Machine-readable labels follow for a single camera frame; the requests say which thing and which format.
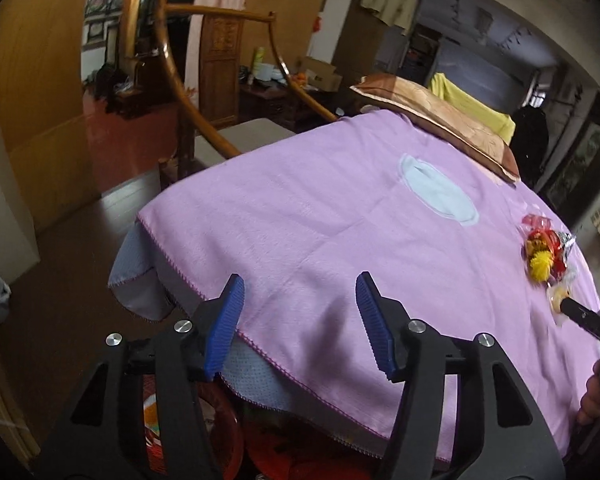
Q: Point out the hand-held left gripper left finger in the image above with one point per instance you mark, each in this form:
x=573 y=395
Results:
x=225 y=330

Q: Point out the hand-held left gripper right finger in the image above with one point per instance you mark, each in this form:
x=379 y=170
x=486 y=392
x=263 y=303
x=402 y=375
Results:
x=377 y=330

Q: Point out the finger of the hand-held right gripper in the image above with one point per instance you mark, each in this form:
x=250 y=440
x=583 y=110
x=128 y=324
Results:
x=590 y=320

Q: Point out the yellow clear snack wrapper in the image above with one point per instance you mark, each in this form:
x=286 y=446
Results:
x=560 y=292

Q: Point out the yellow plastic spiky tassel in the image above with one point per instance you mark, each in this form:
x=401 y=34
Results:
x=540 y=265

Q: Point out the red plastic mesh basket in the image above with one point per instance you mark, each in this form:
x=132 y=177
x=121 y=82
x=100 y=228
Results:
x=232 y=435

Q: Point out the person's right hand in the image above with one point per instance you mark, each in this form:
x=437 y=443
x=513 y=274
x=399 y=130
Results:
x=591 y=400

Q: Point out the purple blanket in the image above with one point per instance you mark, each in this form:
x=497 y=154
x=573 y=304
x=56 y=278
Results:
x=330 y=210

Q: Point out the dark framed painting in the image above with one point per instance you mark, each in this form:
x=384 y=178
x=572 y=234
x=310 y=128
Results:
x=575 y=165

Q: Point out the black hanging coat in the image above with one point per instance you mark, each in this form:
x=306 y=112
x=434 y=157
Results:
x=530 y=140

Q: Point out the brown patterned pillow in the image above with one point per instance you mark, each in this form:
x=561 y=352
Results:
x=445 y=120

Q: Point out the dark wooden side table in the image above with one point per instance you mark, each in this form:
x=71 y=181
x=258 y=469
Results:
x=270 y=105

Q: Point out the yellow cloth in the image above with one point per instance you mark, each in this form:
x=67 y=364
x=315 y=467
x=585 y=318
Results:
x=475 y=105

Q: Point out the small cardboard box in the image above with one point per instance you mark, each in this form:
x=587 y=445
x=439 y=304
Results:
x=322 y=75

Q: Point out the pile of oranges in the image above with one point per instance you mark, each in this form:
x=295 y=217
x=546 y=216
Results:
x=300 y=79

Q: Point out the carved wooden armchair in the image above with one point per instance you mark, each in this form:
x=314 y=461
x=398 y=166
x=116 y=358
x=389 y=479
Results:
x=220 y=60

